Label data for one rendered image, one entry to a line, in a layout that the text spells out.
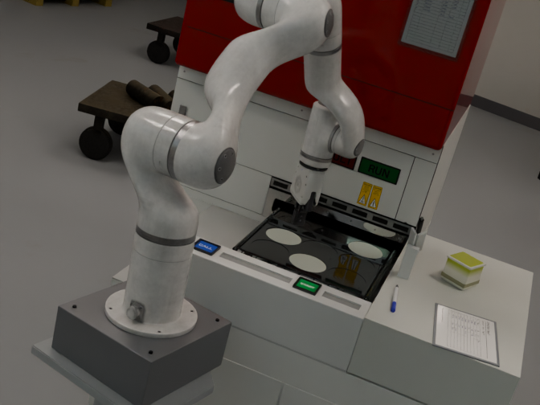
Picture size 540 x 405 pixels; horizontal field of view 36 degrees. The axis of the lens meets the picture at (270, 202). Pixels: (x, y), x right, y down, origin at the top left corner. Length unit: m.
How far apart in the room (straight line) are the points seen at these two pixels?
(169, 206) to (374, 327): 0.56
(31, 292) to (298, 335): 1.85
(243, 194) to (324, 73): 0.69
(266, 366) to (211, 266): 0.27
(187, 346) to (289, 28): 0.66
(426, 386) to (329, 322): 0.25
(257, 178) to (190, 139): 1.01
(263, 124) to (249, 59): 0.84
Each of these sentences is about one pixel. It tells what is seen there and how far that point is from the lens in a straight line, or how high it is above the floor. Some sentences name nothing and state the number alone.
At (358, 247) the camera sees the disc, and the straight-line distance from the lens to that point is 2.39.
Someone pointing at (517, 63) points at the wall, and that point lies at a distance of 9.06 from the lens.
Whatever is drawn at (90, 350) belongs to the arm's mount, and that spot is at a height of 0.87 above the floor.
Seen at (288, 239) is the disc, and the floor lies 0.90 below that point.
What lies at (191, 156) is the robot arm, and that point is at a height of 1.31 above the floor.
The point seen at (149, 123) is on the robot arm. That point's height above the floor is 1.33.
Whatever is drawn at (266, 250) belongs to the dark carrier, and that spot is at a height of 0.90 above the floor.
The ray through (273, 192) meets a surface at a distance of 2.51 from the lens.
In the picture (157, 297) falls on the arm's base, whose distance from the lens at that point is 1.67.
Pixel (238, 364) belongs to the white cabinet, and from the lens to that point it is 2.03.
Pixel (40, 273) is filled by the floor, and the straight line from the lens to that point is 3.74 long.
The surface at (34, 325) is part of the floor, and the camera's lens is 3.39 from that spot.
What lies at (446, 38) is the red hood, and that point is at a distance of 2.27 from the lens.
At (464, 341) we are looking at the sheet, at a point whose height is 0.97.
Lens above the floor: 1.82
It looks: 21 degrees down
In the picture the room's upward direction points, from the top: 15 degrees clockwise
